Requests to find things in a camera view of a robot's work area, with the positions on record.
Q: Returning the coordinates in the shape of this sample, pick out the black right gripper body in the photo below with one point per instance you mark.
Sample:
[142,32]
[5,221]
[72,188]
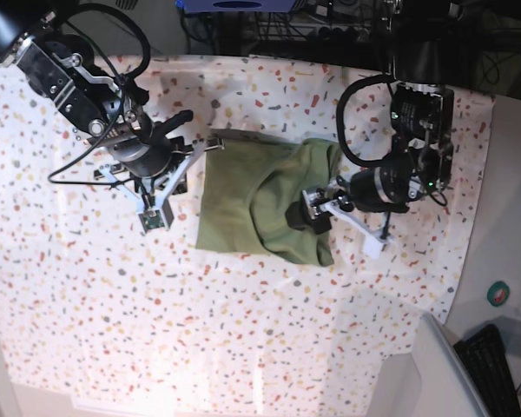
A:
[147,157]

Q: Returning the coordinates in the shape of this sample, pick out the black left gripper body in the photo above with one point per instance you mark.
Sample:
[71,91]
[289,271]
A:
[380,190]

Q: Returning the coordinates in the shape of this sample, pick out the green t-shirt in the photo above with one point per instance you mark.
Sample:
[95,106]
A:
[248,189]

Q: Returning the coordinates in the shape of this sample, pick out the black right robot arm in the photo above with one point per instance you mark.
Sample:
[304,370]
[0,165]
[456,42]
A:
[106,105]

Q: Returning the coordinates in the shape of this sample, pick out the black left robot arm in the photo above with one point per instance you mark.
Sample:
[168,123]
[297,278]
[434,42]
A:
[418,36]

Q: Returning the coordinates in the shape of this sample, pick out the blue box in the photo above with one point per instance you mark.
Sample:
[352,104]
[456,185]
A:
[198,6]

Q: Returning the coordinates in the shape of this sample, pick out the green tape roll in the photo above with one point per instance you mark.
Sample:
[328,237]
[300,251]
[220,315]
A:
[498,294]

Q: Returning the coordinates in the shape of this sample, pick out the terrazzo pattern tablecloth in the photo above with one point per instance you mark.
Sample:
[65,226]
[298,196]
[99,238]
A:
[92,307]

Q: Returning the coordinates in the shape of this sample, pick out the black keyboard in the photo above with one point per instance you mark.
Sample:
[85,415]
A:
[483,356]

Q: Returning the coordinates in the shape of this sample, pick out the grey monitor edge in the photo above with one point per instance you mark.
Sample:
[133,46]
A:
[446,387]

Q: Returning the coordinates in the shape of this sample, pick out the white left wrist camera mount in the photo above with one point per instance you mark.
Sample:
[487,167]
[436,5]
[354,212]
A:
[374,241]

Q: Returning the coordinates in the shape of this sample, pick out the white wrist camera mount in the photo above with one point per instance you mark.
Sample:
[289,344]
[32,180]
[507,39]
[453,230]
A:
[150,195]
[374,241]

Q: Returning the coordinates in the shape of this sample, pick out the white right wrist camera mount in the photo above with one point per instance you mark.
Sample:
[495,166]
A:
[150,195]

